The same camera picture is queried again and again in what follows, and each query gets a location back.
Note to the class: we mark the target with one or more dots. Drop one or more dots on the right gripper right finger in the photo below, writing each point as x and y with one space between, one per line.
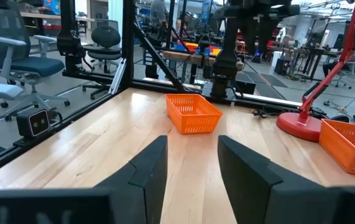
251 193

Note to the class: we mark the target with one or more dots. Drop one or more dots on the wooden workstation table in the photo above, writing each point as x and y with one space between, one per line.
180 56

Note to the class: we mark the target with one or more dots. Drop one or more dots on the black table-level camera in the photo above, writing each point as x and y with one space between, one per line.
34 123

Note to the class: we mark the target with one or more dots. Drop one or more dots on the person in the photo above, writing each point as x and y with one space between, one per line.
158 12

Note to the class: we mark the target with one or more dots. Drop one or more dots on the blue seat office chair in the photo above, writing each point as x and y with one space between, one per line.
37 65

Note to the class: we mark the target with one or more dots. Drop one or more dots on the wooden wall desk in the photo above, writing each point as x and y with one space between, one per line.
40 15

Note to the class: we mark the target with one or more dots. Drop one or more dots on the silver metal bar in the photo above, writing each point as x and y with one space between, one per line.
118 74

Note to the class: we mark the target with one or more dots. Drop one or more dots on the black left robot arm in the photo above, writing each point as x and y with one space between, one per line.
227 62

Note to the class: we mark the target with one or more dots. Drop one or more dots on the black floor mat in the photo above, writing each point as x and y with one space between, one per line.
270 81

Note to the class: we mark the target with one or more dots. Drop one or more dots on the red desk lamp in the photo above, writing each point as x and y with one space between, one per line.
298 126

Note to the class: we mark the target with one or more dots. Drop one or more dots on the orange plastic basket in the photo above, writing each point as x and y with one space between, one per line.
196 123
342 152

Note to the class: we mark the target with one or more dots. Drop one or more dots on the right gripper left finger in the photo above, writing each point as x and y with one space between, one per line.
146 186

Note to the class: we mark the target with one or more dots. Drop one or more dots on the black office chair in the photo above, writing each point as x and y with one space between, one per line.
105 36

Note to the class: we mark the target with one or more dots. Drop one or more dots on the black aluminium table frame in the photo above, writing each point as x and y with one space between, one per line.
128 46

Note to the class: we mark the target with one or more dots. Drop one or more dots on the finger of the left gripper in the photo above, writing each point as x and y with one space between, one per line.
268 34
249 35

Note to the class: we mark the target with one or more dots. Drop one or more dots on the black stand post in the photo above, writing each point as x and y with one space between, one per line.
70 40

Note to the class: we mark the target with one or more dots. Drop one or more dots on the dark background desk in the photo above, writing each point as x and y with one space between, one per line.
314 51

